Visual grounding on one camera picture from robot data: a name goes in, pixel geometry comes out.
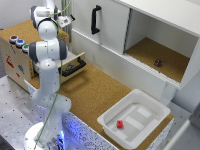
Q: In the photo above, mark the purple block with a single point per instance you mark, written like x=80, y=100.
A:
x=158, y=62

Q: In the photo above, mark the wooden drawer box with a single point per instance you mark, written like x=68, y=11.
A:
x=16, y=66

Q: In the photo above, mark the red button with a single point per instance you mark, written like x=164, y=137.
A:
x=13, y=38

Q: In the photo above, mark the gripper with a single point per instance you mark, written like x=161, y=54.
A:
x=64, y=21

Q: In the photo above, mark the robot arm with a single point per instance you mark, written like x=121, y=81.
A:
x=47, y=53

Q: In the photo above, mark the green button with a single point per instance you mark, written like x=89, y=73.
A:
x=25, y=48

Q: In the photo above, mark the white plastic box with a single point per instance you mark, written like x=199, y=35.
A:
x=146, y=106

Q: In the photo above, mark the wooden drawer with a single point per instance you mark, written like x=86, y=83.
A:
x=74, y=58

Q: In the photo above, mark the white cabinet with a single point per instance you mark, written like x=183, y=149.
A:
x=146, y=15

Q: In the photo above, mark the blue button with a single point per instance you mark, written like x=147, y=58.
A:
x=20, y=42

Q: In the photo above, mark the white sliding door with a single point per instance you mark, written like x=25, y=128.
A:
x=111, y=23

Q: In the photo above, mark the pink block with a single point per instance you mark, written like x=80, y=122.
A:
x=120, y=124

